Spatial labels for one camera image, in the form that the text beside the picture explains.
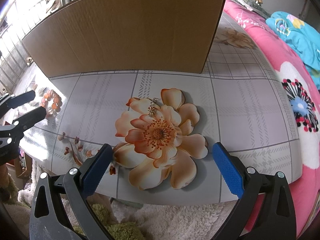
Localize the pink orange bead bracelet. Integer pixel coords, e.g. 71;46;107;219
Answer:
38;89;63;118

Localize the silver chain earring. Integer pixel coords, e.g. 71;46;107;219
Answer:
148;98;158;118

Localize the green fluffy mat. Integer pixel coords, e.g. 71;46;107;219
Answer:
72;203;146;240

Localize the white fluffy rug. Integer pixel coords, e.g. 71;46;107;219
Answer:
16;174;238;240

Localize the floral tablecloth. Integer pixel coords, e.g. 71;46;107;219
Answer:
17;14;301;205

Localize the pink floral blanket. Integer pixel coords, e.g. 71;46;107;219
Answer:
223;0;319;236

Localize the brown cardboard box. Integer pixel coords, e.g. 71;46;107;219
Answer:
22;0;226;77

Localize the blue patterned cloth bundle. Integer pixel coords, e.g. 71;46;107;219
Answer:
266;11;320;88

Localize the glass jar gold lid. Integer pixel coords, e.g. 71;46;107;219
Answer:
254;0;263;9

